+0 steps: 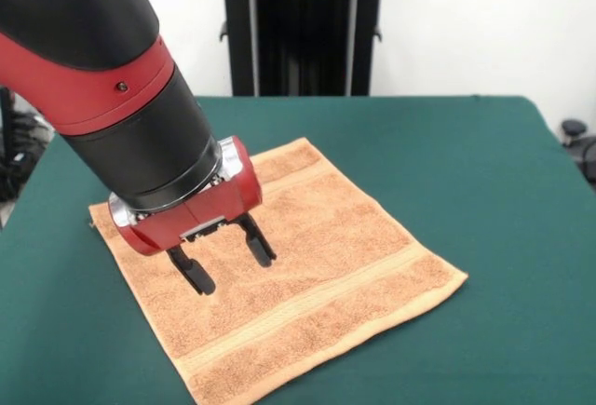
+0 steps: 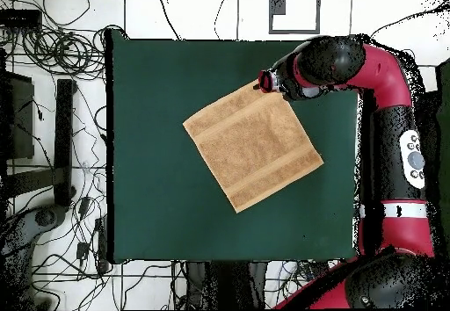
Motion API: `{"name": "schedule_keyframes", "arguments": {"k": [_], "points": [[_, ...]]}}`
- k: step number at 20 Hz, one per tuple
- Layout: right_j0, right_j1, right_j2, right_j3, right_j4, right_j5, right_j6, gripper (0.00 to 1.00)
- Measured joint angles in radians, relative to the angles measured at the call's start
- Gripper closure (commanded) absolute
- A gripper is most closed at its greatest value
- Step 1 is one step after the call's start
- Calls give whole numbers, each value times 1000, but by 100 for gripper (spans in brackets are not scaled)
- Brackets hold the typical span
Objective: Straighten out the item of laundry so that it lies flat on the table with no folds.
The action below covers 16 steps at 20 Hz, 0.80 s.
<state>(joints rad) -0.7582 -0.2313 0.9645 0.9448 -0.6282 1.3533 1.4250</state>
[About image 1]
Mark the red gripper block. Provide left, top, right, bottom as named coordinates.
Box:
left=107, top=135, right=278, bottom=297

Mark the tan terry towel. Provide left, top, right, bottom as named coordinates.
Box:
left=88, top=137, right=469, bottom=405

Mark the black device with red mark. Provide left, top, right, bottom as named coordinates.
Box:
left=0, top=88, right=15, bottom=169

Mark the dark green table cloth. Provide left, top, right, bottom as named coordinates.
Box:
left=0, top=95, right=596, bottom=405

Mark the grey office chair base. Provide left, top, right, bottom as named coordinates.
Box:
left=561, top=118, right=596, bottom=178

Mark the black cable heap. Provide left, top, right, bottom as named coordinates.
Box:
left=0, top=97, right=55, bottom=201

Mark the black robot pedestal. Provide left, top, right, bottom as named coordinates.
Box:
left=204, top=0, right=401, bottom=98

